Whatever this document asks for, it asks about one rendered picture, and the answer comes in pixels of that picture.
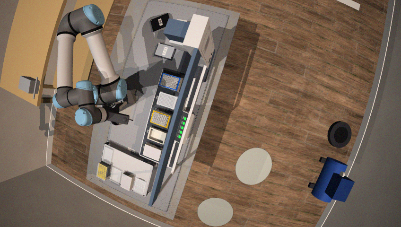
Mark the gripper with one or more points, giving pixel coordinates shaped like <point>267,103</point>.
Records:
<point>118,106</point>

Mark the beige open rectangular reservoir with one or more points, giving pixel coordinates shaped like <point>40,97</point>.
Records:
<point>157,135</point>

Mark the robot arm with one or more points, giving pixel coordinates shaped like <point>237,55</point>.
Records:
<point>88,21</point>

